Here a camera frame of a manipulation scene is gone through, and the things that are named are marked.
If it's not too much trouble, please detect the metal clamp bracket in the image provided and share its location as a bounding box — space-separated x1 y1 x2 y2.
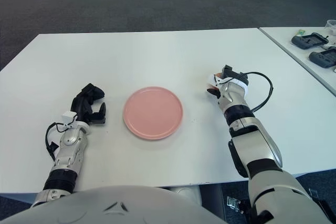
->
226 196 242 213

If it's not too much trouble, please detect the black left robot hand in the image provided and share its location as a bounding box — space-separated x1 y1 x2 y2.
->
70 83 107 125

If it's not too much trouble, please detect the black wheeled stand base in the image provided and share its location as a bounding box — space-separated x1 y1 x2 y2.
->
308 187 336 219

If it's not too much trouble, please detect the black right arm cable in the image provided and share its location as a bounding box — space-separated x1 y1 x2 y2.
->
240 71 274 112

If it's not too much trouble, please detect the pink round plate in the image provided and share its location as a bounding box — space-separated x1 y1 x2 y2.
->
122 86 184 141

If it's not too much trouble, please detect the grey handheld controller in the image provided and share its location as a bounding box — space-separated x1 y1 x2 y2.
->
308 47 336 68
291 32 329 50

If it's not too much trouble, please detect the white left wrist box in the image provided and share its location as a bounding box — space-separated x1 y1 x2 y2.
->
62 111 77 125

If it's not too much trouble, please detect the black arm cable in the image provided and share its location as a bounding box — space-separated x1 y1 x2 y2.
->
45 122 77 161
240 71 274 112

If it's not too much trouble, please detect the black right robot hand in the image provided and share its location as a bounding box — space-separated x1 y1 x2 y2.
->
206 64 249 98

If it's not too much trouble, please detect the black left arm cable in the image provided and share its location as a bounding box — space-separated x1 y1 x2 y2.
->
45 122 77 161

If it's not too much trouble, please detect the grey robot torso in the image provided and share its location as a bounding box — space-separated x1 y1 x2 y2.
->
0 186 229 224

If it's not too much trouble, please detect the clear plastic cup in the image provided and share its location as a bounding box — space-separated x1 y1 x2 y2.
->
326 19 336 35

